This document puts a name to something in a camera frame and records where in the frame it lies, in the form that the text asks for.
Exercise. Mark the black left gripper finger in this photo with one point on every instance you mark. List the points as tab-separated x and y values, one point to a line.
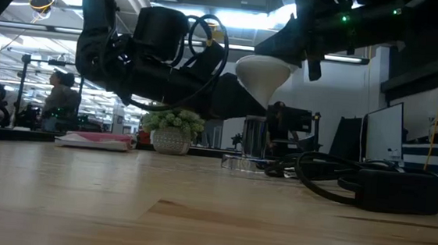
208	59
232	100

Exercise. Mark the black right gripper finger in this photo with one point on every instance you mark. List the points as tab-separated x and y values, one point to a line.
284	45

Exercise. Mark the white reflector lightbulb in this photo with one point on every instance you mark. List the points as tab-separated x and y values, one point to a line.
261	79

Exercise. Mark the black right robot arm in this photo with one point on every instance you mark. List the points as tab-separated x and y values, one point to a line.
407	24

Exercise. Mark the artificial succulent in woven pot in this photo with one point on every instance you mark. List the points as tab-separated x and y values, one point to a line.
171	134

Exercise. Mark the pink and white packet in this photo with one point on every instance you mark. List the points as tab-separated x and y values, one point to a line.
96	140

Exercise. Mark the black folding panel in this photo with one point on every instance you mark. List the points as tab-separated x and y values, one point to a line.
345	138

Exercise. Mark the white whiteboard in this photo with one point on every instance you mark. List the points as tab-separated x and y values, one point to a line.
384	131

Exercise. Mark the black ceiling-mounted device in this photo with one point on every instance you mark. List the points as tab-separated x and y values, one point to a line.
41	3

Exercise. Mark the navy white striped cloth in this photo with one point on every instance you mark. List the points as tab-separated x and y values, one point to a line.
435	155

